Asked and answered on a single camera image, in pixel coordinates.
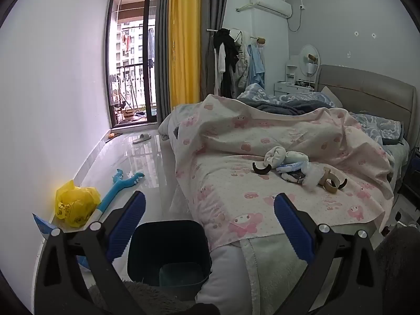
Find pale green fleece blanket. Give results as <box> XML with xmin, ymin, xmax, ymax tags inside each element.
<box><xmin>241</xmin><ymin>233</ymin><xmax>314</xmax><ymax>315</ymax></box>

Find dark grey blanket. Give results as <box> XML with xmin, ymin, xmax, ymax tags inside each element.
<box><xmin>244</xmin><ymin>100</ymin><xmax>333</xmax><ymax>116</ymax></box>

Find grey curtain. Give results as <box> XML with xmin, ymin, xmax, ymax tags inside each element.
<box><xmin>154</xmin><ymin>0</ymin><xmax>230</xmax><ymax>122</ymax></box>

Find yellow plastic bag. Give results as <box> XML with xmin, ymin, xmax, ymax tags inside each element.
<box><xmin>55</xmin><ymin>180</ymin><xmax>102</xmax><ymax>228</ymax></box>

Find balcony railing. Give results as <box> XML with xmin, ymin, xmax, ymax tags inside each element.
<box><xmin>116</xmin><ymin>62</ymin><xmax>156</xmax><ymax>112</ymax></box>

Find cardboard tape roll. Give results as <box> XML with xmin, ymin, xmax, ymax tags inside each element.
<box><xmin>322</xmin><ymin>167</ymin><xmax>348</xmax><ymax>193</ymax></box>

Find black framed balcony door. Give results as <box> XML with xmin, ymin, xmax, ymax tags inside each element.
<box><xmin>106</xmin><ymin>0</ymin><xmax>160</xmax><ymax>128</ymax></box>

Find dark fleece cloth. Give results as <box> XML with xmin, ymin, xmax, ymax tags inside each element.
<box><xmin>88</xmin><ymin>278</ymin><xmax>197</xmax><ymax>315</ymax></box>

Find white air conditioner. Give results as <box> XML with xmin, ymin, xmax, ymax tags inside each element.
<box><xmin>236</xmin><ymin>0</ymin><xmax>292</xmax><ymax>19</ymax></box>

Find dark teal trash bin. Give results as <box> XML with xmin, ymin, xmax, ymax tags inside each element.
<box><xmin>127</xmin><ymin>220</ymin><xmax>212</xmax><ymax>287</ymax></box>

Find blue dinosaur grabber toy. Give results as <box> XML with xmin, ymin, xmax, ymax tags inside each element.
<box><xmin>77</xmin><ymin>169</ymin><xmax>145</xmax><ymax>270</ymax></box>

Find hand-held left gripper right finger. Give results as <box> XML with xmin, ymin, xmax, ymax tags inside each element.
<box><xmin>274</xmin><ymin>193</ymin><xmax>384</xmax><ymax>315</ymax></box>

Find beige pillow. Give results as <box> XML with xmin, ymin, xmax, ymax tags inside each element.
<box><xmin>320</xmin><ymin>86</ymin><xmax>344</xmax><ymax>108</ymax></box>

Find black jacket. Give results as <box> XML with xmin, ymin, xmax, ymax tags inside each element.
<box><xmin>214</xmin><ymin>28</ymin><xmax>240</xmax><ymax>98</ymax></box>

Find rolled white sock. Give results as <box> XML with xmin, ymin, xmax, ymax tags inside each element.
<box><xmin>265</xmin><ymin>145</ymin><xmax>288</xmax><ymax>169</ymax></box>

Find pink printed blanket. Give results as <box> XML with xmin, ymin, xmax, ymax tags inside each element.
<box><xmin>158</xmin><ymin>94</ymin><xmax>395</xmax><ymax>253</ymax></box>

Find white standing fan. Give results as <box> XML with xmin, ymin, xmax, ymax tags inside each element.
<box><xmin>298</xmin><ymin>44</ymin><xmax>321</xmax><ymax>87</ymax></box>

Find yellow curtain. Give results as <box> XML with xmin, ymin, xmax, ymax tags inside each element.
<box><xmin>168</xmin><ymin>0</ymin><xmax>202</xmax><ymax>109</ymax></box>

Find clear plastic wrap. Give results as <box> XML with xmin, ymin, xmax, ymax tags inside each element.
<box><xmin>301</xmin><ymin>162</ymin><xmax>326</xmax><ymax>191</ymax></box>

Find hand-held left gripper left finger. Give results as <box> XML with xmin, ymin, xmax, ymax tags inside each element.
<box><xmin>34</xmin><ymin>190</ymin><xmax>146</xmax><ymax>315</ymax></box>

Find blue cloud quilt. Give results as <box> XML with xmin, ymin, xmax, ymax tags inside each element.
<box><xmin>237</xmin><ymin>83</ymin><xmax>405</xmax><ymax>145</ymax></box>

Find light blue shirt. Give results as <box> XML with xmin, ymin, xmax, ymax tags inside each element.
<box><xmin>246</xmin><ymin>44</ymin><xmax>266</xmax><ymax>87</ymax></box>

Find grey padded headboard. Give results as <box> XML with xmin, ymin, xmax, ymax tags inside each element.
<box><xmin>317</xmin><ymin>65</ymin><xmax>417</xmax><ymax>145</ymax></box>

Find white duvet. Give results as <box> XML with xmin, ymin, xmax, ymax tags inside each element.
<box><xmin>196</xmin><ymin>245</ymin><xmax>260</xmax><ymax>315</ymax></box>

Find white hanging garment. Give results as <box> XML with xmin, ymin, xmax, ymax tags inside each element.
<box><xmin>215</xmin><ymin>44</ymin><xmax>227</xmax><ymax>73</ymax></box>

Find beige hanging coat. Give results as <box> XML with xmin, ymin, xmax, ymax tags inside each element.
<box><xmin>234</xmin><ymin>31</ymin><xmax>252</xmax><ymax>89</ymax></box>

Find white vanity desk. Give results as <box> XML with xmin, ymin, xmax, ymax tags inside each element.
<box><xmin>274</xmin><ymin>64</ymin><xmax>317</xmax><ymax>96</ymax></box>

